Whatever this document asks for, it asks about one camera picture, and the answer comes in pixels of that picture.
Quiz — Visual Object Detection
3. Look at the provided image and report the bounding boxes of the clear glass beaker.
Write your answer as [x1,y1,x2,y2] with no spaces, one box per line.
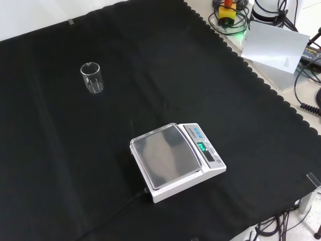
[80,62,104,94]

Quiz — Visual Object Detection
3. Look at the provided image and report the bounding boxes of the white electronic balance steel pan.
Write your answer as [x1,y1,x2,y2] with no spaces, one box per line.
[129,122,227,204]

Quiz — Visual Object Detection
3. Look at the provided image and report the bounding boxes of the black bench cloth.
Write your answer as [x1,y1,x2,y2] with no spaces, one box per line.
[0,0,321,241]

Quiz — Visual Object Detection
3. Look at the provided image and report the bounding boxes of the yellow stop button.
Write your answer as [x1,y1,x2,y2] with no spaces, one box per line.
[217,0,237,27]

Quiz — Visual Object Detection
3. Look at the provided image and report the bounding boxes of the pale board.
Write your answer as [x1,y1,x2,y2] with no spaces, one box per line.
[241,21,311,75]

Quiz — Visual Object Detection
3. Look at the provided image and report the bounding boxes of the black power supply box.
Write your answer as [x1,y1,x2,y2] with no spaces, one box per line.
[300,45,321,66]

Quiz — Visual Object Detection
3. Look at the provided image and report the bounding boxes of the black balance power cable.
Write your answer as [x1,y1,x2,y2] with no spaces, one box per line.
[99,187,150,228]

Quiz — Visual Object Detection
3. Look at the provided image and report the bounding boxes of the black coiled cable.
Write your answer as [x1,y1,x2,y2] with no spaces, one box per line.
[300,102,320,115]

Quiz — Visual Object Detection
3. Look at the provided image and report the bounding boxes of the black floor cables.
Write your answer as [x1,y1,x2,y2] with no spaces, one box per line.
[247,200,314,241]

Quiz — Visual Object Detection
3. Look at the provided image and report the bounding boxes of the metal bench clamp bracket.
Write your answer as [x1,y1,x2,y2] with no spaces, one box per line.
[299,172,321,214]

